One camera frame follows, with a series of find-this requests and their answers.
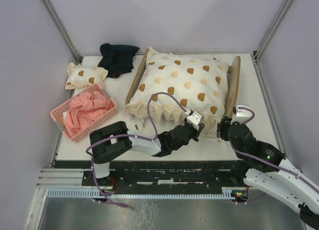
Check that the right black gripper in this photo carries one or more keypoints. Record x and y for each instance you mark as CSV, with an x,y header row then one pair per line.
x,y
224,122

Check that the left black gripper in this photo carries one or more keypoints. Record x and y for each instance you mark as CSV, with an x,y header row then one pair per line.
x,y
197,133

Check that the large bear print cushion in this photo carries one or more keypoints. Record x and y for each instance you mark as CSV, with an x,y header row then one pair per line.
x,y
172,82

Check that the wooden pet bed frame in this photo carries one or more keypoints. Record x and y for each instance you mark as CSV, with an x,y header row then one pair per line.
x,y
233,78

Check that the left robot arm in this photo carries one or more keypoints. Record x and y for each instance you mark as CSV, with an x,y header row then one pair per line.
x,y
112,141

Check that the pink cloth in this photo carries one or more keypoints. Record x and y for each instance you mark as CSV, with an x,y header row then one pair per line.
x,y
84,110

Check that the dark navy garment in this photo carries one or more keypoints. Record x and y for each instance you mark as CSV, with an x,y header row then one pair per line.
x,y
117,59

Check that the small bear print pillow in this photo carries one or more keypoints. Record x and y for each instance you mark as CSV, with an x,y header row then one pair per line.
x,y
80,77

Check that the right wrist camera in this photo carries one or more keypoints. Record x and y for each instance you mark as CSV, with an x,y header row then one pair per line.
x,y
243,114

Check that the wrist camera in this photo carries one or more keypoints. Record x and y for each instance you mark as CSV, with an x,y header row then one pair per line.
x,y
243,114
194,118

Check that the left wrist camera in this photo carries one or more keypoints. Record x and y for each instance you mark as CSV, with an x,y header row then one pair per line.
x,y
194,118

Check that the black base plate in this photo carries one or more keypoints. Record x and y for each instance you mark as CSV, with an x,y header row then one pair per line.
x,y
163,190

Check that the right aluminium frame post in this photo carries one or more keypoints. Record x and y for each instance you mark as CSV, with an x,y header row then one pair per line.
x,y
273,28

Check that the aluminium frame post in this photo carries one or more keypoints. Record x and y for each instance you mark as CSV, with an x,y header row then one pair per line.
x,y
62,30
273,28

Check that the left aluminium frame post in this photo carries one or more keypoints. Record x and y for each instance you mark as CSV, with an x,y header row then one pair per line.
x,y
62,30

